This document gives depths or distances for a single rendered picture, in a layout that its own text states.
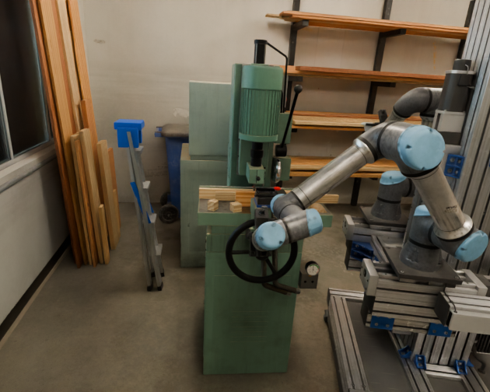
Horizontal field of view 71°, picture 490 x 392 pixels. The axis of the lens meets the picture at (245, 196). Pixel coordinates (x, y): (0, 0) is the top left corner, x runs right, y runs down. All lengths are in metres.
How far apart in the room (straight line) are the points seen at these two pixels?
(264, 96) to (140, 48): 2.58
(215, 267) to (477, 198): 1.12
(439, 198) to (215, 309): 1.09
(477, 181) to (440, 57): 3.31
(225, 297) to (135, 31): 2.94
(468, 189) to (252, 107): 0.92
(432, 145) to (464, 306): 0.66
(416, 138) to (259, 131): 0.68
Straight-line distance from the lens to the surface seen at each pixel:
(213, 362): 1.95
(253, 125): 1.49
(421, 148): 1.05
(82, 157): 2.69
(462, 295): 1.56
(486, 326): 1.52
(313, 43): 4.11
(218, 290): 1.67
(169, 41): 3.90
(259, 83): 1.47
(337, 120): 3.75
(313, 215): 0.99
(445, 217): 1.24
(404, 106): 1.83
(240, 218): 1.50
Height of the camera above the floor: 1.46
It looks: 19 degrees down
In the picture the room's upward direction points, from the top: 4 degrees clockwise
